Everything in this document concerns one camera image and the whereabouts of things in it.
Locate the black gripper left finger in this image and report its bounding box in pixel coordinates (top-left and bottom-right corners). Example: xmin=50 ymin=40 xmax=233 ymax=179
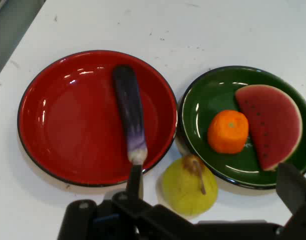
xmin=57 ymin=164 xmax=194 ymax=240

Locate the red enamel plate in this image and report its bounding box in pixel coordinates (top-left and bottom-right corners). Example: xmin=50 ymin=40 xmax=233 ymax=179
xmin=17 ymin=49 xmax=179 ymax=188

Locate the orange toy tangerine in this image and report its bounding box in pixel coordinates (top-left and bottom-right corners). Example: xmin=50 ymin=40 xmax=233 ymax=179
xmin=207 ymin=109 xmax=250 ymax=155

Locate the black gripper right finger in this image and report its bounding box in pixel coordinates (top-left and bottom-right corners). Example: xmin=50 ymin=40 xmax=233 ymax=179
xmin=276 ymin=162 xmax=306 ymax=240

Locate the green enamel plate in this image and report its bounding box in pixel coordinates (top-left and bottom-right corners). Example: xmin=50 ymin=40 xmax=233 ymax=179
xmin=179 ymin=65 xmax=306 ymax=190

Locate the yellow-green toy pear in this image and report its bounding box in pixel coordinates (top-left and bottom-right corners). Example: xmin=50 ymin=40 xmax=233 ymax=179
xmin=162 ymin=154 xmax=219 ymax=217

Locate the toy watermelon slice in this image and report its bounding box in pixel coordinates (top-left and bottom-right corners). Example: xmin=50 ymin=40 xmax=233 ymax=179
xmin=234 ymin=84 xmax=304 ymax=172

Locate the purple toy eggplant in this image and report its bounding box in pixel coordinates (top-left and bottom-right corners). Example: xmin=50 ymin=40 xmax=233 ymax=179
xmin=112 ymin=64 xmax=148 ymax=166

